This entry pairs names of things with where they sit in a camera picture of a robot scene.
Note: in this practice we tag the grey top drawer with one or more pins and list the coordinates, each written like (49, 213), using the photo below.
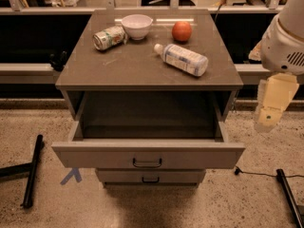
(148, 130)

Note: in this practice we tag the white plastic bottle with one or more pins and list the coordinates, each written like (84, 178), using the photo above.
(183, 59)

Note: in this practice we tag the black clamp on rail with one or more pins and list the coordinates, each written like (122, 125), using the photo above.
(58, 61)

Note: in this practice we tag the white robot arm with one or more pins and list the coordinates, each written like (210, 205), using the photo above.
(293, 11)

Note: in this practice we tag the black stand left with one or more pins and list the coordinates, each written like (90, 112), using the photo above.
(29, 168)

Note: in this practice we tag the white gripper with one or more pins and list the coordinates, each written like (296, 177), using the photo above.
(280, 50)

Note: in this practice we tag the grey drawer cabinet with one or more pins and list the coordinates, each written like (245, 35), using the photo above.
(135, 66)

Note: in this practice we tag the green white soda can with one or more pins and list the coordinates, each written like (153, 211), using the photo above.
(109, 37)

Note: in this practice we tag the white bowl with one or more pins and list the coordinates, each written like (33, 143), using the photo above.
(137, 26)

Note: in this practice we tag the orange fruit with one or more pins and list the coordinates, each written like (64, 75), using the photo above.
(182, 31)

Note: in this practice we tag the blue tape cross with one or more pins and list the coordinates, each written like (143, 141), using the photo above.
(73, 173)

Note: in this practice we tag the black stand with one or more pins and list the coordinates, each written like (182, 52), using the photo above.
(29, 168)
(296, 209)

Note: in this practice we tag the black stand right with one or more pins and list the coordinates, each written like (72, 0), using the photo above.
(296, 209)

